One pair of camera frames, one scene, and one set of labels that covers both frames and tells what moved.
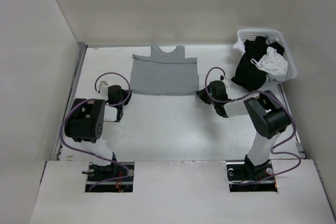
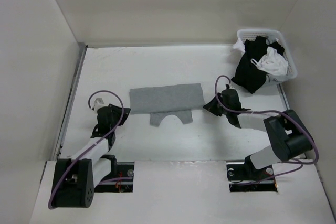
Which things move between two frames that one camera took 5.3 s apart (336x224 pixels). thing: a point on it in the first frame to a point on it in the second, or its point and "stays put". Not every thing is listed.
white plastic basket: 272,36 stays put
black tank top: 249,74 stays put
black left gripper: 126,93 to 116,110
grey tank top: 163,73 to 178,100
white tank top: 270,62 stays put
